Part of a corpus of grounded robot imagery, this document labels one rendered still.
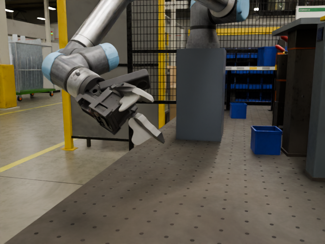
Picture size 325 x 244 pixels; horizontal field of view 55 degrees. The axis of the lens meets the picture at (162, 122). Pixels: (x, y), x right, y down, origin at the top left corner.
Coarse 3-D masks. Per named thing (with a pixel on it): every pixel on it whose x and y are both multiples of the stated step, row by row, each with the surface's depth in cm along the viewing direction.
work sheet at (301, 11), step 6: (300, 6) 222; (306, 6) 222; (312, 6) 222; (318, 6) 221; (324, 6) 221; (300, 12) 223; (306, 12) 223; (312, 12) 222; (318, 12) 222; (324, 12) 221
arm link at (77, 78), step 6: (78, 72) 70; (84, 72) 71; (90, 72) 72; (72, 78) 71; (78, 78) 70; (84, 78) 70; (72, 84) 71; (78, 84) 70; (72, 90) 71; (78, 90) 70
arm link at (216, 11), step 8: (200, 0) 112; (208, 0) 113; (216, 0) 115; (224, 0) 118; (232, 0) 119; (240, 0) 120; (248, 0) 126; (216, 8) 119; (224, 8) 120; (232, 8) 120; (240, 8) 121; (248, 8) 127; (216, 16) 125; (224, 16) 123; (232, 16) 124; (240, 16) 123
